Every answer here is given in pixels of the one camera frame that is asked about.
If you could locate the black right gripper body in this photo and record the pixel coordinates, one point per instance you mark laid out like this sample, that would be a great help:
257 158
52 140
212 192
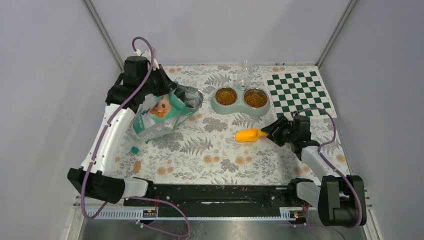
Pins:
284 133

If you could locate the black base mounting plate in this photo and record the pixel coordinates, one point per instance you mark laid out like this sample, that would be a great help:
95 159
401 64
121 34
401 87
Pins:
221 199

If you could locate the small tan wooden block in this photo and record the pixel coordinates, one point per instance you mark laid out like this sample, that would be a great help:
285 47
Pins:
137 166

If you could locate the yellow plastic scoop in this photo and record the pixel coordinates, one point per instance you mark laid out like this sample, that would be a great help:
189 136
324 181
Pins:
249 135

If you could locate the small teal cube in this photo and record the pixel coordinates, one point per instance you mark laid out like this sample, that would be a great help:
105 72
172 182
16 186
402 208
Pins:
134 150

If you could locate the white slotted cable duct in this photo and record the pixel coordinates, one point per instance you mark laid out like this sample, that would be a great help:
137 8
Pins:
168 214

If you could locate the floral table mat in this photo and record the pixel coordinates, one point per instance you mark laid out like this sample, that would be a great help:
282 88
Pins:
203 150

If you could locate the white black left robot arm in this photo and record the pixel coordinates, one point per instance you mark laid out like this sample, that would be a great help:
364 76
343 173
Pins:
141 77

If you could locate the teal pet food bag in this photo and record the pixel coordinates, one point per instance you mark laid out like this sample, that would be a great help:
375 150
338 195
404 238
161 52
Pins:
160 115

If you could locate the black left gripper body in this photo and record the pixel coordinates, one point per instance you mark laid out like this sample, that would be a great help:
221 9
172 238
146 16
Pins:
157 84

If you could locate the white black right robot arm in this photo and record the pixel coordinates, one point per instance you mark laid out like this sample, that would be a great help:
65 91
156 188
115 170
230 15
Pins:
340 198

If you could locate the mint double pet bowl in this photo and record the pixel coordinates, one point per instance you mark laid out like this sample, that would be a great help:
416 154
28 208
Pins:
253 101

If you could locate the green white checkerboard mat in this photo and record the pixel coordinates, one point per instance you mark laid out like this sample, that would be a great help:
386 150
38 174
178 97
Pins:
295 90

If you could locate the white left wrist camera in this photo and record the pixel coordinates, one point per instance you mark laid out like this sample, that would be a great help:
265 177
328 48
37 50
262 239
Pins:
148 54

